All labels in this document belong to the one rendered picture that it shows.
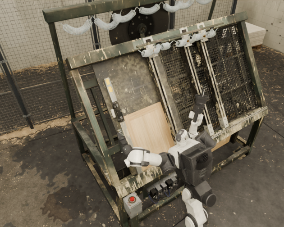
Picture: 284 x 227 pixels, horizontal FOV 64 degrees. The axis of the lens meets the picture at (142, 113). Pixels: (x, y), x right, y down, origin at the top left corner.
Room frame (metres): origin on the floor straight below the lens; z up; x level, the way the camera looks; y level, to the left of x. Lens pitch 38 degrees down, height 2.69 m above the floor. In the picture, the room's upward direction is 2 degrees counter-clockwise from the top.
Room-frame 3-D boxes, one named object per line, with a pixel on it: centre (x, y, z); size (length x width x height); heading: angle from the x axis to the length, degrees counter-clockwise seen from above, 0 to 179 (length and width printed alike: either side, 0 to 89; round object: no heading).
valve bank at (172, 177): (1.34, -0.23, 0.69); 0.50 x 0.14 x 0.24; 121
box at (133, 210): (1.05, 0.11, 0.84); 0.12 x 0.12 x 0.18; 31
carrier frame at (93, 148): (2.32, -0.34, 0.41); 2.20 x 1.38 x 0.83; 121
